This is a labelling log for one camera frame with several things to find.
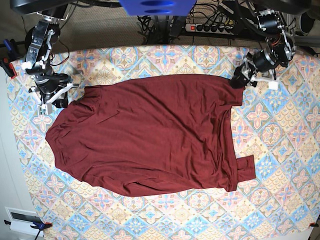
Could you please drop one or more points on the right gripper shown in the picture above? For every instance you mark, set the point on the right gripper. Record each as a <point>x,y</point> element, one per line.
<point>48,83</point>

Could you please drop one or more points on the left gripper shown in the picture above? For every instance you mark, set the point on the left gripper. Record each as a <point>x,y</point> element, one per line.
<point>261,61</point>

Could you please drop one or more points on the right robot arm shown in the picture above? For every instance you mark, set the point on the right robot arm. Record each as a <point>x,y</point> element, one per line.
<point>38,54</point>

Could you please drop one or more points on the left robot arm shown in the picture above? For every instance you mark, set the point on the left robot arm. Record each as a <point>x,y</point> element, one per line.
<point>279,51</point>

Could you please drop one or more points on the white power strip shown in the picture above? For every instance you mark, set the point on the white power strip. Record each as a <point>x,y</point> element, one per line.
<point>207,28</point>

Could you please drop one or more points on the patterned tablecloth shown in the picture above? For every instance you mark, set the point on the patterned tablecloth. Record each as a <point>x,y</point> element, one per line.
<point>280,128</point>

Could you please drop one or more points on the orange black clamp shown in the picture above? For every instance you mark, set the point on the orange black clamp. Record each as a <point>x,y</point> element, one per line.
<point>8,68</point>

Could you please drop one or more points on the round speaker top right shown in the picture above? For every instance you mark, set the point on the round speaker top right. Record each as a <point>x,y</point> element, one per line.
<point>303,24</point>

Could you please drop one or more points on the blue clamp lower left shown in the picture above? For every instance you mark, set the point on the blue clamp lower left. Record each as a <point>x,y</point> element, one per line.
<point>40,226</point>

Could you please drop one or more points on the orange clamp lower right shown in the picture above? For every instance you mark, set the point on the orange clamp lower right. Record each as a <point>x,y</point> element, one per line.
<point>314,225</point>

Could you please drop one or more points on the blue handled clamp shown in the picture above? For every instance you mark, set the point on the blue handled clamp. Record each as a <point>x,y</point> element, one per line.
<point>11,45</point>

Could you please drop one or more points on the blue plastic mount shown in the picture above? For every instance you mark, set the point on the blue plastic mount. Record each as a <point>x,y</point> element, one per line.
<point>157,7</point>

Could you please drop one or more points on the white wall box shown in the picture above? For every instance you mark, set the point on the white wall box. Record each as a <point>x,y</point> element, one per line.
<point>22,220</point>

